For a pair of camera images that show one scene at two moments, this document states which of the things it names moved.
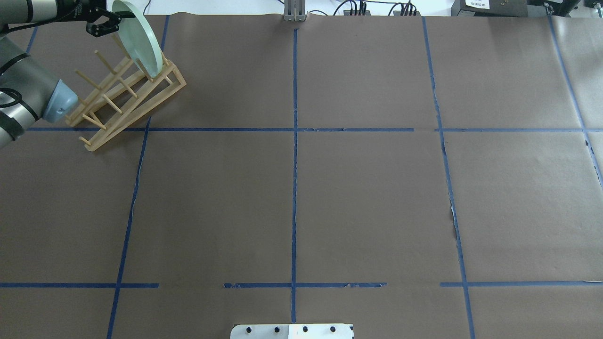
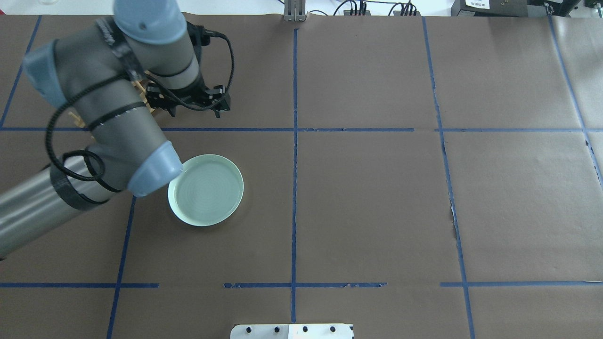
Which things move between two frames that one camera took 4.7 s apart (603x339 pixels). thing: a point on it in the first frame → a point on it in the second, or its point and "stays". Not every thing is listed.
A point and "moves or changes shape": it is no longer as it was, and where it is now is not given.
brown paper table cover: [419, 177] stays
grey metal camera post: [294, 11] stays
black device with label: [490, 8] stays
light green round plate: [139, 36] moves or changes shape
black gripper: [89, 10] → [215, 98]
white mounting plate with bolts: [292, 331] stays
